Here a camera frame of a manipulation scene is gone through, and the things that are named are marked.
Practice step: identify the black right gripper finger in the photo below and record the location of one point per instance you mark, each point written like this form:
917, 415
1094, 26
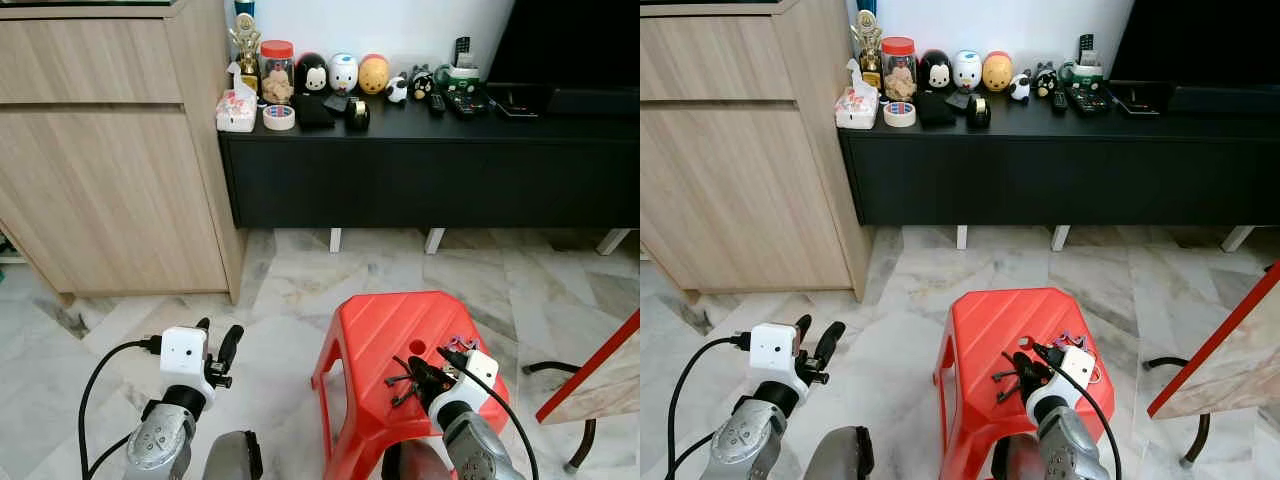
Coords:
405, 365
1008, 390
402, 392
1012, 362

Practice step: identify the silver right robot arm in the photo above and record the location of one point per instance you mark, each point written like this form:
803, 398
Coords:
1075, 445
475, 450

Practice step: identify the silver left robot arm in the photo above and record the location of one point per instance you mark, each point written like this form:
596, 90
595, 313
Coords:
745, 440
160, 445

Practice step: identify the red plastic stool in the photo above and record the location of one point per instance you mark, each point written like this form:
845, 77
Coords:
985, 330
370, 340

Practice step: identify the black curved chair leg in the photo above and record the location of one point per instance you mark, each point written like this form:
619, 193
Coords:
1180, 361
560, 366

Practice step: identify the light wood cabinet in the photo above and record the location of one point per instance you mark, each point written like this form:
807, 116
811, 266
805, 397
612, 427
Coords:
740, 170
100, 170

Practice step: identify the red edged marble table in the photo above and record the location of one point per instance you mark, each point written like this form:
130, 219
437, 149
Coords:
600, 375
1230, 350

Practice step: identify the black low TV console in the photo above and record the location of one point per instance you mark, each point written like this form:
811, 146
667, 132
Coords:
430, 170
1060, 165

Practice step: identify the white pink tissue pack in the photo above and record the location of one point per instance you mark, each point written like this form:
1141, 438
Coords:
236, 108
857, 105

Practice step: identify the white tape roll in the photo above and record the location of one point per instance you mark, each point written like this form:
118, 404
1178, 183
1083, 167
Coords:
279, 118
900, 114

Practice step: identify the black wallet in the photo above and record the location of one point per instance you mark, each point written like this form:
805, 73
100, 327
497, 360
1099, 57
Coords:
936, 108
313, 110

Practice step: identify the red lid glass jar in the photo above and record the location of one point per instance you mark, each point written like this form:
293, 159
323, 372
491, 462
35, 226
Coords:
277, 75
899, 72

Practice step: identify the small black remote control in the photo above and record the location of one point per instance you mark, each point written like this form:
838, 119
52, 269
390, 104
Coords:
1060, 100
437, 102

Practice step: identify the wide black remote control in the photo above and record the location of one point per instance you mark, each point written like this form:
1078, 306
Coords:
1088, 100
466, 103

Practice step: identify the black mouse egg figure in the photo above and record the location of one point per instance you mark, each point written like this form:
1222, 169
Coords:
935, 72
312, 74

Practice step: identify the small panda figurine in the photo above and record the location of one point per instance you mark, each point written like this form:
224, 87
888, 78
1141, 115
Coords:
398, 89
1020, 87

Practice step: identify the gold trophy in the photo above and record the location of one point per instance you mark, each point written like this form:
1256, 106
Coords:
245, 45
870, 45

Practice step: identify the small black cat figurine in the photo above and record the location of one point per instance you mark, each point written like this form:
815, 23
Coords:
422, 82
1045, 79

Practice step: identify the black tray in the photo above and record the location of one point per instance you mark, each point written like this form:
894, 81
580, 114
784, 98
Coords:
515, 100
1140, 97

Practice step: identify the white egg figure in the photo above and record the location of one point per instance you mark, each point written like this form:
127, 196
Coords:
967, 70
343, 73

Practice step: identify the yellow bear egg figure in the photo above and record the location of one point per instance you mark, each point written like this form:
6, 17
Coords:
998, 71
374, 74

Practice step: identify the green white holder mug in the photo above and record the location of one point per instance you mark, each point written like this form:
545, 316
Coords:
462, 76
1086, 73

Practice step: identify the slim black remote control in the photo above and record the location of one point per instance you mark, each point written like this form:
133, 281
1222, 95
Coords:
462, 48
1085, 45

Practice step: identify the black television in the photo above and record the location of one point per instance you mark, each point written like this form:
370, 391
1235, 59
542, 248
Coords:
570, 45
1200, 40

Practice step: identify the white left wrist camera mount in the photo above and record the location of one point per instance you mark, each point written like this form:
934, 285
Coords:
773, 348
183, 352

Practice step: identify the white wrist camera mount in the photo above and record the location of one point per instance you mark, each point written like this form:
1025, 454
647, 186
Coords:
183, 352
773, 348
480, 370
1075, 365

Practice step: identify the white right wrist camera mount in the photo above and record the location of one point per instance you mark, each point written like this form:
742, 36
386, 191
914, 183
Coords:
1075, 365
480, 370

